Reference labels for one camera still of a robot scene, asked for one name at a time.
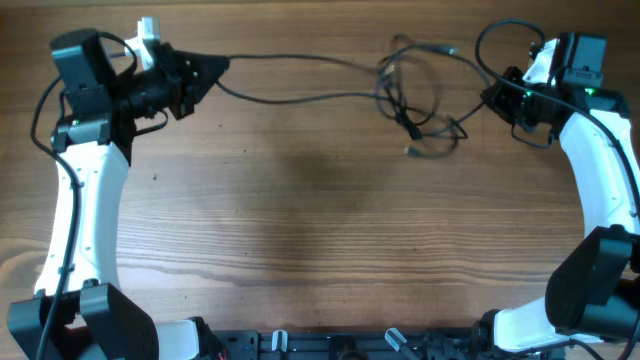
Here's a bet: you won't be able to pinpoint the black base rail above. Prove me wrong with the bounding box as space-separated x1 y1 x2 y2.
204 327 566 360

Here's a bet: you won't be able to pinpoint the black USB cables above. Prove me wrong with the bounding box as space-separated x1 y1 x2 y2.
214 33 494 160

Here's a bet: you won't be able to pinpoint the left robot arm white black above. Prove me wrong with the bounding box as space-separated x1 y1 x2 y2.
7 28 230 359

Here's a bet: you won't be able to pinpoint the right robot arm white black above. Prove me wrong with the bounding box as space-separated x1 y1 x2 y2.
481 32 639 354

